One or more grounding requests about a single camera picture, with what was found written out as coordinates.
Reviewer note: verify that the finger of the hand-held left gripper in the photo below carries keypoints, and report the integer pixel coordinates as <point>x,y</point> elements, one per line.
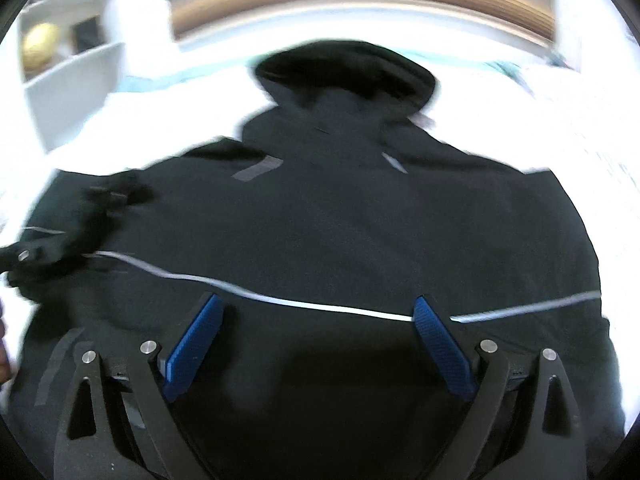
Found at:
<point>107,200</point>

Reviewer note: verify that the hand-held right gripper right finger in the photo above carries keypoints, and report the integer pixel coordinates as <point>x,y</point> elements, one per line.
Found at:
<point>442,345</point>

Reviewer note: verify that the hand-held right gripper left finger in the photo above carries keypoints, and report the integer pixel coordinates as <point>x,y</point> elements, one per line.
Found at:
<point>195,345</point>

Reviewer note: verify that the black hooded jacket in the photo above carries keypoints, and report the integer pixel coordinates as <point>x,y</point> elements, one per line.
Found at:
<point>350,220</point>

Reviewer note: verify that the white bookshelf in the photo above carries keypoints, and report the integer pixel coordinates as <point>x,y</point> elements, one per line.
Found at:
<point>75,90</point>

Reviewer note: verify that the small wood-framed blackboard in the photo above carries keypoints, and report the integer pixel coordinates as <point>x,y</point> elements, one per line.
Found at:
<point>86,35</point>

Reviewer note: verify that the yellow globe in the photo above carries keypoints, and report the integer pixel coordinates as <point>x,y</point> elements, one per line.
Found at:
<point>41,46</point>

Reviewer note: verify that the bed with white dotted sheet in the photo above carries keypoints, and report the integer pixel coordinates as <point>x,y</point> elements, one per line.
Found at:
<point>575,125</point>

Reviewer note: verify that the teal blanket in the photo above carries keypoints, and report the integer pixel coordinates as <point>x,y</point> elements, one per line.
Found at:
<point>507,72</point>

